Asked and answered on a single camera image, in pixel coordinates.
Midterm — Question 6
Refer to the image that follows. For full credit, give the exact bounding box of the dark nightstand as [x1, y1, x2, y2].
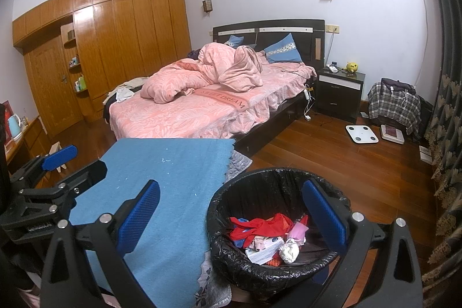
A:
[313, 67, 366, 124]

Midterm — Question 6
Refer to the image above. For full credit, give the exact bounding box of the light blue kettle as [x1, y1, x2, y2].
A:
[6, 114, 23, 139]

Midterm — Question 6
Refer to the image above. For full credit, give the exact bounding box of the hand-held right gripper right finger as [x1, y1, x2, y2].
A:
[301, 179, 424, 308]

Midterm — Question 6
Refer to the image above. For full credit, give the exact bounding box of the dark wooden bed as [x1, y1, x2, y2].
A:
[103, 19, 326, 155]

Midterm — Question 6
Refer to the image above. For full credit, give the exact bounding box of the pile of red rubbish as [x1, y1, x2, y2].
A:
[230, 216, 275, 247]

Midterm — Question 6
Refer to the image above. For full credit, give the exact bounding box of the red plastic bag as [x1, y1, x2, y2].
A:
[267, 213, 295, 234]

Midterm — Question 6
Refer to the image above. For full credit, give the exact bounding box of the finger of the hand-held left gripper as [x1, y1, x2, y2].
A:
[18, 159, 108, 218]
[7, 145, 79, 198]

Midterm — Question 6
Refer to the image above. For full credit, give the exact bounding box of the plaid cloth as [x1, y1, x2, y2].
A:
[367, 82, 422, 135]

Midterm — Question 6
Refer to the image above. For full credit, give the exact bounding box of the wooden wardrobe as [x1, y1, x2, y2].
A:
[12, 0, 192, 139]

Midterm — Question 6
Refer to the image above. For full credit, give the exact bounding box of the white pink printed packet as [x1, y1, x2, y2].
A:
[245, 235, 286, 265]

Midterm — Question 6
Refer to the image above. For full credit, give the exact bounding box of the blue tablecloth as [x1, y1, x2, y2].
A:
[68, 138, 237, 305]

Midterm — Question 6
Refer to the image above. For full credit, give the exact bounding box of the red box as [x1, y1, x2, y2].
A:
[0, 100, 15, 121]

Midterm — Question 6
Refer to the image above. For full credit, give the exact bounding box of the black chair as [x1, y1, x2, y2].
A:
[415, 95, 434, 143]

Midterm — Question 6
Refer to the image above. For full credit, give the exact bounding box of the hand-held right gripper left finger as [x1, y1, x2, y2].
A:
[40, 180, 161, 308]

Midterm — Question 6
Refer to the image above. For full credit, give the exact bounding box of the pile of clothes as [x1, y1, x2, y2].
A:
[103, 77, 148, 104]

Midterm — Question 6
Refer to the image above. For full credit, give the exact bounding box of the white scale with dark centre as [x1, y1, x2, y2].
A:
[380, 124, 405, 145]

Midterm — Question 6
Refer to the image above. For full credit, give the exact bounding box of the small wooden stool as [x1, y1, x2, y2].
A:
[49, 143, 70, 172]

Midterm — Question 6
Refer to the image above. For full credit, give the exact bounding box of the pink bed sheet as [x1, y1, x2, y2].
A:
[108, 63, 318, 143]

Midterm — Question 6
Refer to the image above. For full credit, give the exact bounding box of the white tissue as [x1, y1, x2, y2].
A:
[279, 238, 301, 264]

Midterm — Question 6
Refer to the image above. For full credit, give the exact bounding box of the wooden side cabinet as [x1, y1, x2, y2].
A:
[5, 115, 49, 182]

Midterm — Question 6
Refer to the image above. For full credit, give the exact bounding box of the round bin with black liner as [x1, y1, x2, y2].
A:
[206, 167, 352, 294]

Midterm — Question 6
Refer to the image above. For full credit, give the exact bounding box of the dark patterned curtain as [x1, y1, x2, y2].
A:
[411, 0, 462, 280]

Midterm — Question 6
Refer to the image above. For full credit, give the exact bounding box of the person's pink clothing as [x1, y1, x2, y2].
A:
[16, 284, 42, 308]

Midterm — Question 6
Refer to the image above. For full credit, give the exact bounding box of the white bathroom scale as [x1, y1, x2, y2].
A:
[346, 125, 379, 144]

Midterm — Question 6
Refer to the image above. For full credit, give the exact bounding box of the pink cloth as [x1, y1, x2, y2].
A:
[289, 216, 310, 244]

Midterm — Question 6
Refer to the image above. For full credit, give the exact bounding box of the pink duvet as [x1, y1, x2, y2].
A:
[141, 43, 268, 104]

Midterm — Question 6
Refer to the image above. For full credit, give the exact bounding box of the large blue pillow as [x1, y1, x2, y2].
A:
[263, 33, 303, 64]

